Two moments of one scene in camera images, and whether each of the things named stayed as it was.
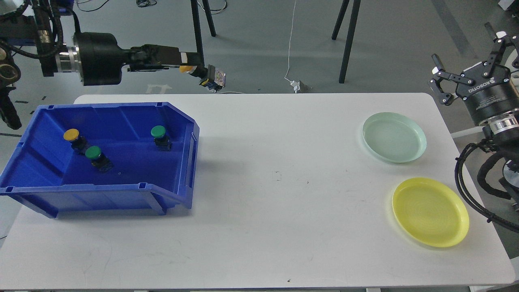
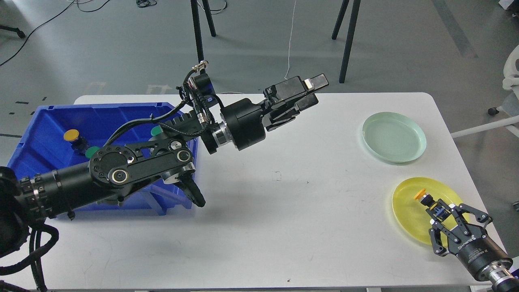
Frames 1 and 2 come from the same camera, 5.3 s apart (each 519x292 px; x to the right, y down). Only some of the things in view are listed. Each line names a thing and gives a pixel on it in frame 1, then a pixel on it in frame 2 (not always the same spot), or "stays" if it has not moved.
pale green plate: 394,137 stays
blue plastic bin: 105,156 stays
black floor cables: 146,3 stays
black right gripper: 490,91 → 472,245
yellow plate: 430,212 stays
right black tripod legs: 356,9 stays
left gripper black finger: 149,54 → 294,87
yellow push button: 216,84 → 425,198
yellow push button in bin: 79,143 stays
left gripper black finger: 149,67 → 287,112
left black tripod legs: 197,28 stays
